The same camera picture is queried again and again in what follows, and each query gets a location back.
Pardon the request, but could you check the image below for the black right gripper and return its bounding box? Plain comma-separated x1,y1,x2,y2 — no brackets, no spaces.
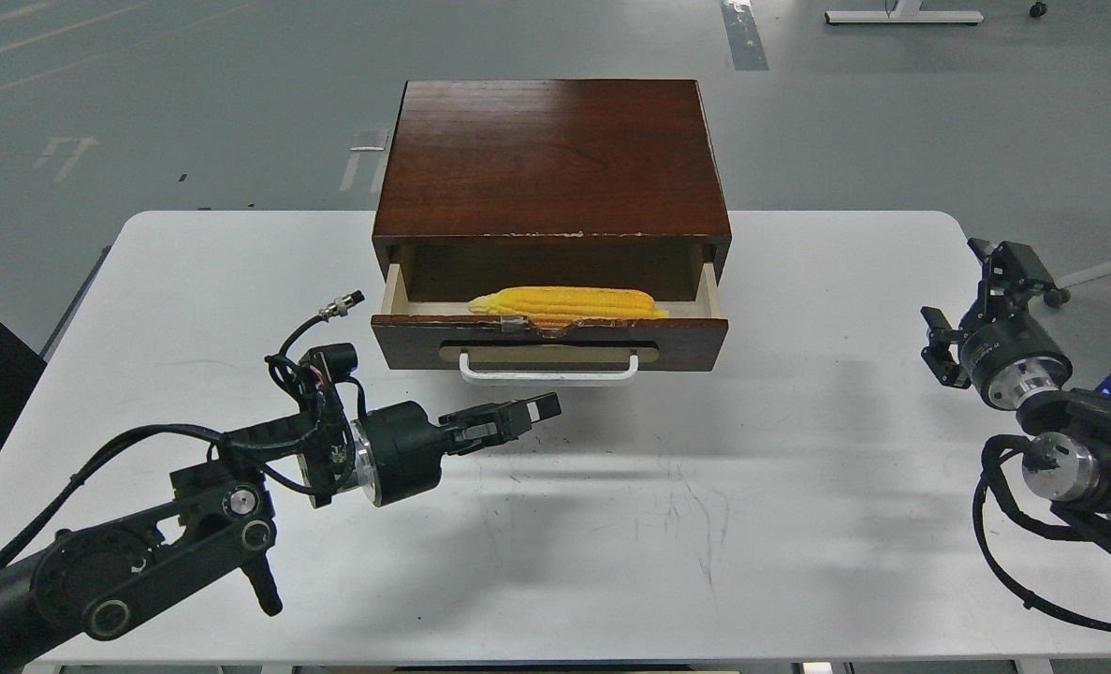
920,238,1073,411

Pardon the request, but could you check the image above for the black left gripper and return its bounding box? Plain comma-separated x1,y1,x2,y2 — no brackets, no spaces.
354,393,561,507

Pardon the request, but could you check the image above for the yellow corn cob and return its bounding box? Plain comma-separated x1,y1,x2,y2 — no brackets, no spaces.
468,286,669,329

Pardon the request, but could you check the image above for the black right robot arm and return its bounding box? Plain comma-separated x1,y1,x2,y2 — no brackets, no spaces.
920,238,1111,633

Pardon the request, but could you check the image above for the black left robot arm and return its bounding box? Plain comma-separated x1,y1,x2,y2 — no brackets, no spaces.
0,291,561,673

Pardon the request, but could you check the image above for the dark wooden drawer cabinet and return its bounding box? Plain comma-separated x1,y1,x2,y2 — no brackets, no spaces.
372,80,732,272

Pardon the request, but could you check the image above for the white desk leg base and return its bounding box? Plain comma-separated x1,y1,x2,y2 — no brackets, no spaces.
824,1,985,26

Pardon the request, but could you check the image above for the wooden drawer with white handle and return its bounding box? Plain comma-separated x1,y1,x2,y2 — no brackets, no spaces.
371,264,730,388

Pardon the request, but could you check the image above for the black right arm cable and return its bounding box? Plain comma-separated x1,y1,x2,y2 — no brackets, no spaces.
972,434,1111,643

